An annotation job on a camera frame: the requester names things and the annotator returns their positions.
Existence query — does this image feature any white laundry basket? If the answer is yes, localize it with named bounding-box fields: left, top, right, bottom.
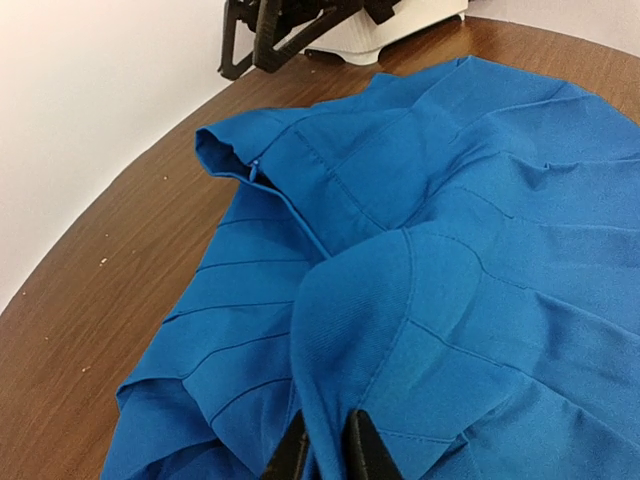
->
left=306, top=0, right=469, bottom=66

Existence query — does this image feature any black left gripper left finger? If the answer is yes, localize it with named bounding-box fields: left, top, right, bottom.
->
left=263, top=411, right=310, bottom=480

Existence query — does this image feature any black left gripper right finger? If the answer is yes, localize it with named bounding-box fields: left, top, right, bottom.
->
left=344, top=410, right=402, bottom=480

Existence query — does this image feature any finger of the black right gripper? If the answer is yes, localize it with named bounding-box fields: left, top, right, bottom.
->
left=253, top=1, right=345, bottom=71
left=218, top=0, right=259, bottom=80

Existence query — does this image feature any blue pleated skirt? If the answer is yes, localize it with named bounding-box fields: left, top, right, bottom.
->
left=102, top=57, right=639, bottom=479

